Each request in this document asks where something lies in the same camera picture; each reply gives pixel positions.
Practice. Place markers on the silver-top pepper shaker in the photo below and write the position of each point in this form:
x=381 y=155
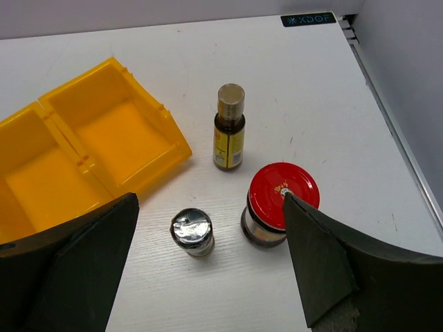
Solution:
x=192 y=230

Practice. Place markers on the aluminium table frame rail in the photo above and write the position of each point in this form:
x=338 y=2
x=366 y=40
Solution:
x=393 y=126

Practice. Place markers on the small beige-cap oil bottle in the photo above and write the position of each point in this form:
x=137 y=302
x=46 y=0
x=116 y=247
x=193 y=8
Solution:
x=229 y=125

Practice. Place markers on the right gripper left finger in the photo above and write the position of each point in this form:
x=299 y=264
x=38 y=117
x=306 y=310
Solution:
x=66 y=277

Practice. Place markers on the yellow three-compartment bin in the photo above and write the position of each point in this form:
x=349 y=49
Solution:
x=82 y=145

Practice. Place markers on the right XDOF logo sticker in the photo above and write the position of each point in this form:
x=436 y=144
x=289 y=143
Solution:
x=308 y=19

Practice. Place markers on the red-lid chili sauce jar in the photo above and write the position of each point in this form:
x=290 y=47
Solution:
x=262 y=220

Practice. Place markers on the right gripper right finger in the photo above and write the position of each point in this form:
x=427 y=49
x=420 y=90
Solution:
x=350 y=281

